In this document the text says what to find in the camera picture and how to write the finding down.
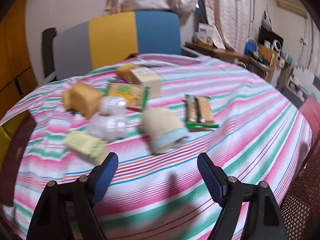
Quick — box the pink green striped tablecloth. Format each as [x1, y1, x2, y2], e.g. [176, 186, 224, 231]
[0, 53, 313, 240]

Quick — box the wooden side table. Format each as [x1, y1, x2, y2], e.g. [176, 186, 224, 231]
[185, 41, 280, 80]

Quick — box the beige rectangular box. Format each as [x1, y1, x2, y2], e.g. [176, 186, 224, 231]
[129, 67, 162, 98]

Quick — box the blue jar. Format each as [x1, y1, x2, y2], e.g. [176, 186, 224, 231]
[244, 38, 258, 55]

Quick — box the yellow green cracker packet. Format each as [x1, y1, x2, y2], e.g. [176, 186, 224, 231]
[108, 82, 150, 112]

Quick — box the brown woven rattan seat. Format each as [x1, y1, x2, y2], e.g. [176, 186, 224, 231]
[280, 152, 320, 240]

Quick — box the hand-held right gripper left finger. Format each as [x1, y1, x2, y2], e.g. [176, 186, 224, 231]
[26, 152, 119, 240]

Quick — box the black panel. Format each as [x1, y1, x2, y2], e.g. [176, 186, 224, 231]
[259, 26, 284, 50]

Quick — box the beige wall unit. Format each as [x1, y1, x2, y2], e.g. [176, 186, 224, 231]
[276, 0, 308, 17]

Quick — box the large brown bread piece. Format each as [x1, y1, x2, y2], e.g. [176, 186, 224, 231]
[71, 82, 103, 118]

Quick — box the small brown bread piece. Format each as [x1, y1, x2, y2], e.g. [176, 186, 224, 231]
[117, 63, 137, 80]

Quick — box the wooden crate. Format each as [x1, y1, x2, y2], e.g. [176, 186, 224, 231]
[256, 44, 279, 68]

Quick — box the beige towel blue edge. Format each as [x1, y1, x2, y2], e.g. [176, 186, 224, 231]
[140, 107, 190, 155]

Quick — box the clear plastic container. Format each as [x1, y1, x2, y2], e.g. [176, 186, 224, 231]
[99, 95, 127, 117]
[87, 114, 127, 140]

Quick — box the pink cloth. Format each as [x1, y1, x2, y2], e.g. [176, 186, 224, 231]
[299, 95, 320, 130]

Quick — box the cream patterned curtain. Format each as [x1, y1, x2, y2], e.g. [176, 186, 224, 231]
[200, 0, 253, 52]

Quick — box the yellow container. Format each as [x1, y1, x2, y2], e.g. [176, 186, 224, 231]
[0, 126, 13, 165]

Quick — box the pale green sponge block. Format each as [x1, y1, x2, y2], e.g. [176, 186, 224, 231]
[64, 130, 108, 165]

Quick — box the grey yellow blue chair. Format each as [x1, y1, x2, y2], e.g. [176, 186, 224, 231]
[42, 10, 182, 83]

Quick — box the purple snack packet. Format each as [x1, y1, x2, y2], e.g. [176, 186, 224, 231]
[110, 77, 130, 85]

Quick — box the orange wooden wardrobe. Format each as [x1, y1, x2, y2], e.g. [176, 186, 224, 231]
[0, 0, 38, 100]

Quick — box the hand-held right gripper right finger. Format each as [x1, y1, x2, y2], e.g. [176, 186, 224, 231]
[197, 152, 289, 240]

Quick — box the white blue carton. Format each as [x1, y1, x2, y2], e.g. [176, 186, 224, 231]
[197, 23, 218, 43]

